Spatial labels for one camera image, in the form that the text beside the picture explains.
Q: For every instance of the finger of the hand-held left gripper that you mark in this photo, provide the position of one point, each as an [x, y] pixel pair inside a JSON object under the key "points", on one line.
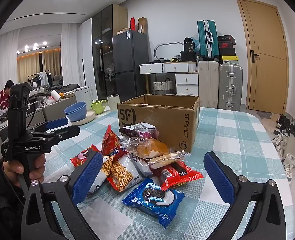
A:
{"points": [[58, 123], [67, 132]]}

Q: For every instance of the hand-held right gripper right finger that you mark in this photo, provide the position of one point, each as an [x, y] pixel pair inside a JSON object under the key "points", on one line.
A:
{"points": [[218, 180]]}

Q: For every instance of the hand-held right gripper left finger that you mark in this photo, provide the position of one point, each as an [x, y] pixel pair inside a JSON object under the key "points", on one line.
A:
{"points": [[87, 177]]}

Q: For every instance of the red chip bag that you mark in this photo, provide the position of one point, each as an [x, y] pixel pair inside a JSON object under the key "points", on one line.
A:
{"points": [[110, 142]]}

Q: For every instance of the clear bread packet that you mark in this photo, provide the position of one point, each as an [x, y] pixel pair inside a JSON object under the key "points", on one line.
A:
{"points": [[147, 147]]}

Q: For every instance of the brown cardboard box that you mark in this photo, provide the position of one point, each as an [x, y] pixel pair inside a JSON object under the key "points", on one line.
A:
{"points": [[162, 120]]}

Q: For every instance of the person's left forearm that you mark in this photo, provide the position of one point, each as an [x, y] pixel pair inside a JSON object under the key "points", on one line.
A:
{"points": [[2, 205]]}

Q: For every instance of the person's left hand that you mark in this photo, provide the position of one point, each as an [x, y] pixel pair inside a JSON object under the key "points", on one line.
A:
{"points": [[12, 167]]}

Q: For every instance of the small red snack packet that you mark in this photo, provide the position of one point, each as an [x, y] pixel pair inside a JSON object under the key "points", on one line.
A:
{"points": [[81, 158]]}

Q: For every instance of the noodle snack packet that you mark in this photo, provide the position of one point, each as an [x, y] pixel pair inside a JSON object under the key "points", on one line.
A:
{"points": [[107, 166], [122, 173]]}

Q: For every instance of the white paper cup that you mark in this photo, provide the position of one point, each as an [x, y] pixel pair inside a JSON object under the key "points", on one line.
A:
{"points": [[55, 95]]}

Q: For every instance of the pile of dark clothes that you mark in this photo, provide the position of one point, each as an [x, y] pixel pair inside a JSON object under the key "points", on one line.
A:
{"points": [[62, 88]]}

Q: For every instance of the white kettle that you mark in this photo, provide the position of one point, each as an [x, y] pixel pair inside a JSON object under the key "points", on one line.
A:
{"points": [[83, 95]]}

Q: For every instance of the red chocolate cookie packet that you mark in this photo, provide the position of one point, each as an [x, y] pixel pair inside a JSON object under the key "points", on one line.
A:
{"points": [[180, 176]]}

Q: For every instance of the green mug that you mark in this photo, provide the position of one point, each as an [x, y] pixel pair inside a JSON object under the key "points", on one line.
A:
{"points": [[97, 107]]}

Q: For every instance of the clothes rack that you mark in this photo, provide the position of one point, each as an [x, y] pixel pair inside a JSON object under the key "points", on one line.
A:
{"points": [[41, 78]]}

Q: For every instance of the checked tablecloth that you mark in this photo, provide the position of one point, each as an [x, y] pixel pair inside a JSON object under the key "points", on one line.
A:
{"points": [[237, 135]]}

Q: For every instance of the white tumbler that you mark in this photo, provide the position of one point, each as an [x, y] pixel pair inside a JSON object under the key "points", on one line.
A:
{"points": [[113, 103]]}

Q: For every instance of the white blue snack packet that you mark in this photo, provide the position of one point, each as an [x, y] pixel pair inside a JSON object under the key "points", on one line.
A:
{"points": [[141, 166]]}

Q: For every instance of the clear cracker sandwich packet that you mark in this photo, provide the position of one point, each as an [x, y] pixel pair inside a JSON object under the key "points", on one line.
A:
{"points": [[162, 159]]}

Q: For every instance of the white sheer curtain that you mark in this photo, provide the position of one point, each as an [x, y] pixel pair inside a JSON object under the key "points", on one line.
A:
{"points": [[6, 60], [70, 55]]}

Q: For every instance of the beige curtain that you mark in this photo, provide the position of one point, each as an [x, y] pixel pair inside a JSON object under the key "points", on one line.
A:
{"points": [[50, 62]]}

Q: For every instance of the blue cookie packet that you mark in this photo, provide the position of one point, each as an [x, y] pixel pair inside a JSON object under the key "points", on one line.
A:
{"points": [[152, 200]]}

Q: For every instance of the purple snack packet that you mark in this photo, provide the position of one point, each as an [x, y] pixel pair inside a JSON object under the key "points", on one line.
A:
{"points": [[142, 131]]}

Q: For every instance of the white wardrobe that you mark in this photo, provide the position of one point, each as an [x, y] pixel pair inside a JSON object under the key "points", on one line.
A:
{"points": [[85, 55]]}

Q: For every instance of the brown doormat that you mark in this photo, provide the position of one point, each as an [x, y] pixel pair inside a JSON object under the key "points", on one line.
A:
{"points": [[268, 120]]}

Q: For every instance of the pile of shoes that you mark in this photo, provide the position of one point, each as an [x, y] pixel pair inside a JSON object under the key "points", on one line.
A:
{"points": [[286, 135]]}

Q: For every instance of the dark glass cabinet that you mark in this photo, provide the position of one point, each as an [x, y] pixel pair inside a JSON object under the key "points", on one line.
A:
{"points": [[101, 42]]}

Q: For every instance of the silver suitcase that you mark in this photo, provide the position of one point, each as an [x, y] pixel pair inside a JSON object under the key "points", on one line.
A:
{"points": [[230, 87]]}

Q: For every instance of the beige suitcase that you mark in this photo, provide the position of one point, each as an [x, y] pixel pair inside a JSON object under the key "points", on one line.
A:
{"points": [[207, 85]]}

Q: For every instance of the dark grey fridge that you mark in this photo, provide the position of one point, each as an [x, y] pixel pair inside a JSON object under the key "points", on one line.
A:
{"points": [[130, 55]]}

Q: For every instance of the white drawer vanity desk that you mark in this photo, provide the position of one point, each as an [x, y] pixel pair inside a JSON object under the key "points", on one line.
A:
{"points": [[185, 80]]}

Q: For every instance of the woven basket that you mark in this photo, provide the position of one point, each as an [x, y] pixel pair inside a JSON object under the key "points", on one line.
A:
{"points": [[163, 87]]}

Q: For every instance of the yellow black box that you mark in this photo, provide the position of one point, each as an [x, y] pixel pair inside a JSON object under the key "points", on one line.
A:
{"points": [[229, 60]]}

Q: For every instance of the tall red box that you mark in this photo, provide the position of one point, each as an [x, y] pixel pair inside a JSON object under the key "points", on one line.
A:
{"points": [[132, 23]]}

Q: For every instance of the black hat box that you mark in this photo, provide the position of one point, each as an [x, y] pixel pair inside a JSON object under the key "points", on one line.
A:
{"points": [[187, 56]]}

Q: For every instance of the small open cardboard carton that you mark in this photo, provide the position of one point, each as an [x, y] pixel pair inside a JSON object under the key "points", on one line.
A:
{"points": [[142, 26]]}

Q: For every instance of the wooden door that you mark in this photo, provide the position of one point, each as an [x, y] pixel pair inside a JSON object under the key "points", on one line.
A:
{"points": [[265, 55]]}

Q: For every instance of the red logo shoe box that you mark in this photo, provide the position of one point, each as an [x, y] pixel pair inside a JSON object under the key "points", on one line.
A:
{"points": [[227, 45]]}

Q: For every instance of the blue plastic bag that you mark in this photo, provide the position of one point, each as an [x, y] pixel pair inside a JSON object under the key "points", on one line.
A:
{"points": [[195, 45]]}

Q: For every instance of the black shoe box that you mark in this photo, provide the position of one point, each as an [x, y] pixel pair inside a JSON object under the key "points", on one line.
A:
{"points": [[226, 39]]}

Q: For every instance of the teal suitcase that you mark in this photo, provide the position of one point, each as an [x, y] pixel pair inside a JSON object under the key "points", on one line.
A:
{"points": [[205, 37]]}

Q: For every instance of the oval mirror frame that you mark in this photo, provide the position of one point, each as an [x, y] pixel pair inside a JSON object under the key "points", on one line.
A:
{"points": [[157, 47]]}

